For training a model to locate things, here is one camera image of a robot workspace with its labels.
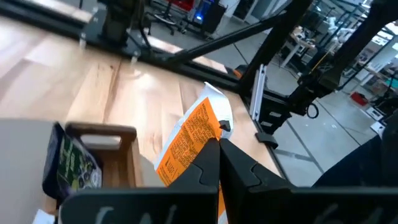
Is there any wooden tea organizer box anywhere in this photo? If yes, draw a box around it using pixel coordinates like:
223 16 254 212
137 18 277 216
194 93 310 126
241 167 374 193
64 122 144 189

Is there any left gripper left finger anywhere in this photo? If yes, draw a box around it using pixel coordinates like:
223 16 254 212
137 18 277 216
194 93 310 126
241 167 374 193
60 138 221 224

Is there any black corner bracket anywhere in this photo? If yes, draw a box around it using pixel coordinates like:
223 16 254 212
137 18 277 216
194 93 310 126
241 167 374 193
254 132 279 149

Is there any black computer tower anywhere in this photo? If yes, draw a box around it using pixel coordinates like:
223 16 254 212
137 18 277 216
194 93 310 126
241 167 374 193
192 0 228 34

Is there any white orange tea packet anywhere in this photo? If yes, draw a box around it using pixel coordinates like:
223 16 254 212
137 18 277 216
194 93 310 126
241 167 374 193
32 208 57 224

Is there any black tea packet green print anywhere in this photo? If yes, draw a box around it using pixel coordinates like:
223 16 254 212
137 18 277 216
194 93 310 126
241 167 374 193
42 122 103 203

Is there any black stand with cable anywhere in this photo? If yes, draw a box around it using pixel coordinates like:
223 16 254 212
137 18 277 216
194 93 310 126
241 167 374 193
286 0 398 119

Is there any black office chair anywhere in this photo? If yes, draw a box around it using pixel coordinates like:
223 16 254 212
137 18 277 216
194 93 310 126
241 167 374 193
148 0 188 35

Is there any silver aluminium post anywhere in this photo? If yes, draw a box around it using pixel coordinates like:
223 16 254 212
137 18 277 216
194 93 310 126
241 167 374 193
249 63 268 122

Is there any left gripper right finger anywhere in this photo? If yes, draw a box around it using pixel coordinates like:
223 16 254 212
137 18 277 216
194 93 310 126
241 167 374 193
219 138 398 224

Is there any small red box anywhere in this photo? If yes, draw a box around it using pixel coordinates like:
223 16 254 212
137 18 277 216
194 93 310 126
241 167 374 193
350 91 370 107

